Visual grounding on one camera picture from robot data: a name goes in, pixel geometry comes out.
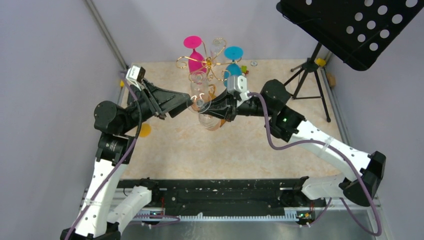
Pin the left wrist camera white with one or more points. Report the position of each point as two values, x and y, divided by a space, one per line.
136 73

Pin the clear rear wine glass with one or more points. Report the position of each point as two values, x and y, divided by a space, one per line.
216 50

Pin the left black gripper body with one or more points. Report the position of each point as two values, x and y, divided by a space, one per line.
148 107

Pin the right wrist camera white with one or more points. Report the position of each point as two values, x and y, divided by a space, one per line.
237 86

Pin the aluminium corner post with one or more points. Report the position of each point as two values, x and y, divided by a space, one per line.
101 25

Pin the pink wine glass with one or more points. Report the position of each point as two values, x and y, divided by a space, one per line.
195 61

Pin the black music stand tray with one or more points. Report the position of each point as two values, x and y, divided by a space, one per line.
356 31

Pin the yellow wine glass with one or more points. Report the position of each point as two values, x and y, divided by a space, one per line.
145 131

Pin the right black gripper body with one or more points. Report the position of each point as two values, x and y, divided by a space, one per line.
251 107

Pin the toy brick car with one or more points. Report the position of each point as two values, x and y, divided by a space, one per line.
244 70

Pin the clear ribbed wine glass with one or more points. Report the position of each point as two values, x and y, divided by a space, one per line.
199 85

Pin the blue wine glass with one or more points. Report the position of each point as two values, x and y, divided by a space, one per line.
232 53

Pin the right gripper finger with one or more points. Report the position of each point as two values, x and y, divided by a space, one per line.
217 113
222 101

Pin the clear smooth wine glass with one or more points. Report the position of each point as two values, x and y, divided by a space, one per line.
200 103

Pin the gold wire glass rack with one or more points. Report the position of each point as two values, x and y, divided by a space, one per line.
182 62

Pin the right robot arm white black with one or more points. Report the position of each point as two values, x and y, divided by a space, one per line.
360 173

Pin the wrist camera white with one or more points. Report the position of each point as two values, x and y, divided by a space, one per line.
237 86
136 73

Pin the wooden rack base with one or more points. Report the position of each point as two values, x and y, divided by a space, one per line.
222 122

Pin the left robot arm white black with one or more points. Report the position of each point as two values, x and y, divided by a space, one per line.
109 159

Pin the yellow clamp knob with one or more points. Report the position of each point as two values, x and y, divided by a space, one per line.
320 62

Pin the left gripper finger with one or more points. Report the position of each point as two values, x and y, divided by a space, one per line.
172 107
165 96

